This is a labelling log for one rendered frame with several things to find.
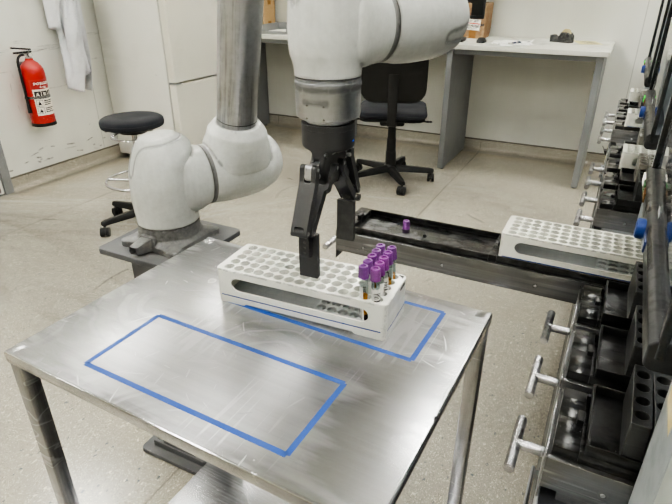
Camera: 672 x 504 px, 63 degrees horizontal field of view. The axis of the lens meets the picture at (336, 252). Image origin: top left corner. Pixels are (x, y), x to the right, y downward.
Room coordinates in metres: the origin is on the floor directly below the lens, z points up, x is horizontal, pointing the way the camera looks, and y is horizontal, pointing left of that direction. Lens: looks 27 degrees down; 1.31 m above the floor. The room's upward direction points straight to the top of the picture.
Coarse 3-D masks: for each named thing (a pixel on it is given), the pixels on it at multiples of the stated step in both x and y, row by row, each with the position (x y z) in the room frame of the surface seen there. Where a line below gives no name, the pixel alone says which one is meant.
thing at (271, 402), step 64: (192, 256) 0.94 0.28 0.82; (64, 320) 0.72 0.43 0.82; (128, 320) 0.72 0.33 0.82; (192, 320) 0.72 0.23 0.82; (256, 320) 0.72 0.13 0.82; (448, 320) 0.72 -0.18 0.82; (64, 384) 0.58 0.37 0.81; (128, 384) 0.57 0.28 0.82; (192, 384) 0.57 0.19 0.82; (256, 384) 0.57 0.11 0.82; (320, 384) 0.57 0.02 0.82; (384, 384) 0.57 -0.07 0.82; (448, 384) 0.57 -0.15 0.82; (192, 448) 0.47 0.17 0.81; (256, 448) 0.46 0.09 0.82; (320, 448) 0.46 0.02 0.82; (384, 448) 0.46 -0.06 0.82
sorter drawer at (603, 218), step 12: (600, 192) 1.33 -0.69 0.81; (612, 192) 1.28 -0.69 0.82; (600, 204) 1.23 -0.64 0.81; (612, 204) 1.22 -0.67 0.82; (576, 216) 1.30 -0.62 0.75; (600, 216) 1.22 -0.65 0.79; (612, 216) 1.21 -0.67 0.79; (624, 216) 1.20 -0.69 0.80; (636, 216) 1.19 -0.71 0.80; (612, 228) 1.21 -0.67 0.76; (624, 228) 1.20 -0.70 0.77
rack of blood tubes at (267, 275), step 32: (256, 256) 0.82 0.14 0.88; (288, 256) 0.83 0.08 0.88; (224, 288) 0.78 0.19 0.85; (256, 288) 0.81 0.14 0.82; (288, 288) 0.73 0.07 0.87; (320, 288) 0.73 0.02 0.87; (352, 288) 0.72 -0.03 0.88; (320, 320) 0.71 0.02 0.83; (352, 320) 0.69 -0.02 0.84; (384, 320) 0.67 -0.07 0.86
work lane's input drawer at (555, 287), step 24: (360, 216) 1.13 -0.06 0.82; (384, 216) 1.17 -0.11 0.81; (408, 216) 1.15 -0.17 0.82; (336, 240) 1.10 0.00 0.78; (360, 240) 1.07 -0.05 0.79; (384, 240) 1.05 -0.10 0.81; (408, 240) 1.03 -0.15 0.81; (432, 240) 1.05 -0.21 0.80; (456, 240) 1.05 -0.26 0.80; (480, 240) 1.05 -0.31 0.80; (408, 264) 1.02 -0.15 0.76; (432, 264) 1.00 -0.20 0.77; (456, 264) 0.97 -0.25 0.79; (480, 264) 0.95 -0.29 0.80; (504, 264) 0.94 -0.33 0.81; (528, 264) 0.92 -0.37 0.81; (528, 288) 0.91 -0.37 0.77; (552, 288) 0.89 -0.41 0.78; (576, 288) 0.87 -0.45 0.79
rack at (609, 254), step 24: (504, 240) 0.95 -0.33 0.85; (528, 240) 0.93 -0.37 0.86; (552, 240) 0.93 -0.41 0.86; (576, 240) 0.93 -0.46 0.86; (600, 240) 0.92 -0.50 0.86; (624, 240) 0.92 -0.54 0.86; (552, 264) 0.91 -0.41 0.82; (576, 264) 0.93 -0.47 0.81; (600, 264) 0.92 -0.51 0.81; (624, 264) 0.92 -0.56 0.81
